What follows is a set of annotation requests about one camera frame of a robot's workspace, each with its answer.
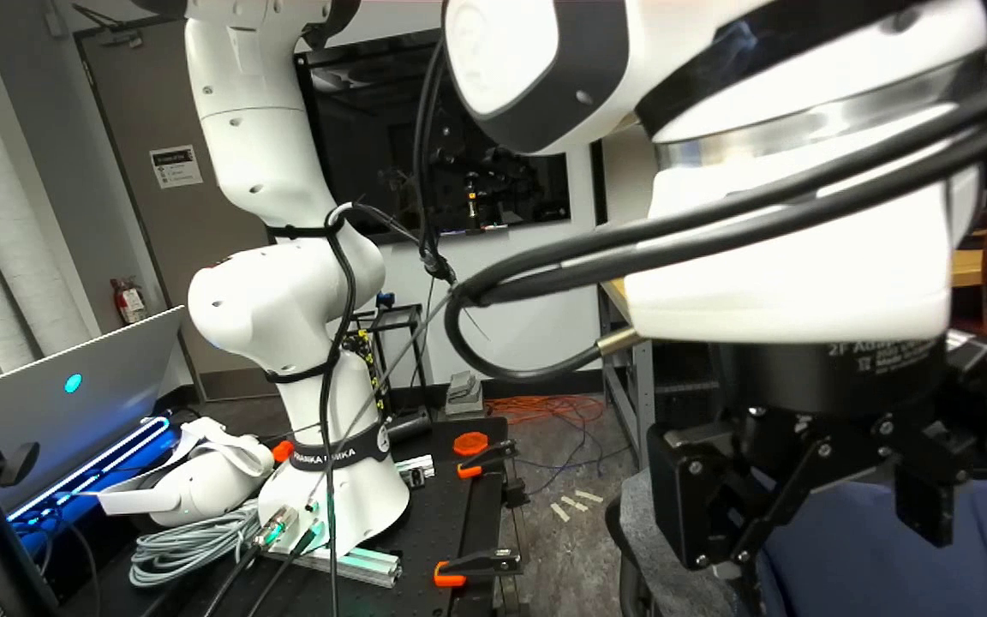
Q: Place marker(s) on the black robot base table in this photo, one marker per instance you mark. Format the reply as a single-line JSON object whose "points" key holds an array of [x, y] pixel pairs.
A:
{"points": [[437, 527]]}

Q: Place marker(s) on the orange black clamp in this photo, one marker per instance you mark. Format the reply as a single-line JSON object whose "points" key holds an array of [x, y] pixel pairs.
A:
{"points": [[471, 568], [474, 446]]}

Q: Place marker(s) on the grey door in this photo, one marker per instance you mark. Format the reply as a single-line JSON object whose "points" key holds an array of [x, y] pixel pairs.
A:
{"points": [[137, 241]]}

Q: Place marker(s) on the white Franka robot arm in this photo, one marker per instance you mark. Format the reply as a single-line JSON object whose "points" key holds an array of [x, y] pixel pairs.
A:
{"points": [[289, 125]]}

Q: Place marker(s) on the black wall television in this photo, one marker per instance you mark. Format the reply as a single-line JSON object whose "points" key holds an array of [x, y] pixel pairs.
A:
{"points": [[425, 148]]}

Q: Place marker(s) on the white door sign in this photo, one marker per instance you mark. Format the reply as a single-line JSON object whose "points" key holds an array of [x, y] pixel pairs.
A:
{"points": [[175, 167]]}

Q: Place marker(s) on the teal connector box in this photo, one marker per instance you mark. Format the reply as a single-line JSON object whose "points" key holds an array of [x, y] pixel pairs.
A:
{"points": [[344, 560]]}

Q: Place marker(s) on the silver laptop with blue lights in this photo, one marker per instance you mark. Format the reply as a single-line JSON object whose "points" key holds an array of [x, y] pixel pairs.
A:
{"points": [[58, 398]]}

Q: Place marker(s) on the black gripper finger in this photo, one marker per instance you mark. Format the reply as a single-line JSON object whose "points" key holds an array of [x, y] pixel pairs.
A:
{"points": [[705, 493], [928, 498]]}

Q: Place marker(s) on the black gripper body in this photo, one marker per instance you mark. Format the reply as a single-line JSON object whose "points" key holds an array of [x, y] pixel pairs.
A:
{"points": [[847, 372]]}

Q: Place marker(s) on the blue denim cloth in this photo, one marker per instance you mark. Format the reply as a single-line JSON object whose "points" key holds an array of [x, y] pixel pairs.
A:
{"points": [[906, 570]]}

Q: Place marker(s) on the red fire extinguisher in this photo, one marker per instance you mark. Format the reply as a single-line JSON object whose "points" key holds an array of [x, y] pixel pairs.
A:
{"points": [[129, 305]]}

